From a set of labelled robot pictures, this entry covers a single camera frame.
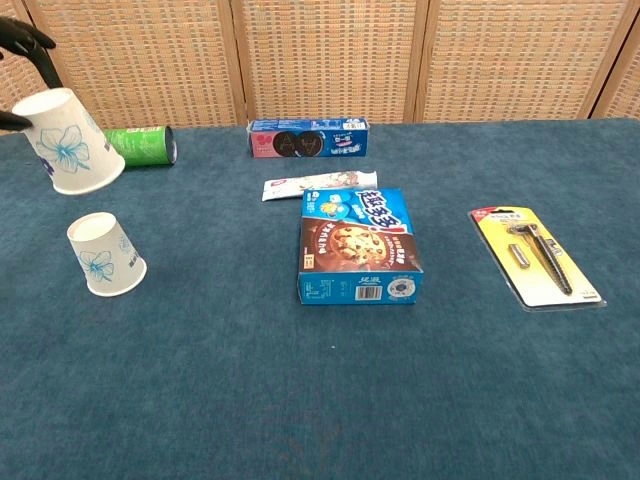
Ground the white paper cup blue flower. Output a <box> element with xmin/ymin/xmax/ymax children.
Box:
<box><xmin>66</xmin><ymin>211</ymin><xmax>148</xmax><ymax>298</ymax></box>
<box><xmin>10</xmin><ymin>87</ymin><xmax>127</xmax><ymax>196</ymax></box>

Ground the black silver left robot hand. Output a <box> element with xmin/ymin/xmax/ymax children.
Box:
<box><xmin>0</xmin><ymin>17</ymin><xmax>65</xmax><ymax>134</ymax></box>

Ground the white toothpaste tube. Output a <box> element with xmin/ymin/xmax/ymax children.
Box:
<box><xmin>261</xmin><ymin>169</ymin><xmax>379</xmax><ymax>203</ymax></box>

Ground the blue chocolate chip cookie box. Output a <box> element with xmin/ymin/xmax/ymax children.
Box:
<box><xmin>297</xmin><ymin>187</ymin><xmax>425</xmax><ymax>307</ymax></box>

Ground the yellow razor blister pack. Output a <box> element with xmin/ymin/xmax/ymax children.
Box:
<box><xmin>467</xmin><ymin>205</ymin><xmax>608</xmax><ymax>313</ymax></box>

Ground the blue carpet table mat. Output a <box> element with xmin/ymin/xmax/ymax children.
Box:
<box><xmin>0</xmin><ymin>117</ymin><xmax>640</xmax><ymax>480</ymax></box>

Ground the woven bamboo screen panel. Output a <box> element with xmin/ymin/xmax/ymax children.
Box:
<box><xmin>413</xmin><ymin>0</ymin><xmax>640</xmax><ymax>124</ymax></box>
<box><xmin>228</xmin><ymin>0</ymin><xmax>431</xmax><ymax>125</ymax></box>
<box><xmin>19</xmin><ymin>0</ymin><xmax>249</xmax><ymax>130</ymax></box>
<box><xmin>0</xmin><ymin>0</ymin><xmax>39</xmax><ymax>136</ymax></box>
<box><xmin>592</xmin><ymin>27</ymin><xmax>640</xmax><ymax>121</ymax></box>

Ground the green cylindrical snack can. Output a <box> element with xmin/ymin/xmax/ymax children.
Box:
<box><xmin>102</xmin><ymin>125</ymin><xmax>179</xmax><ymax>168</ymax></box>

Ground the blue Oreo cookie box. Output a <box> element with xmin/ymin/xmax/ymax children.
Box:
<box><xmin>247</xmin><ymin>117</ymin><xmax>371</xmax><ymax>160</ymax></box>

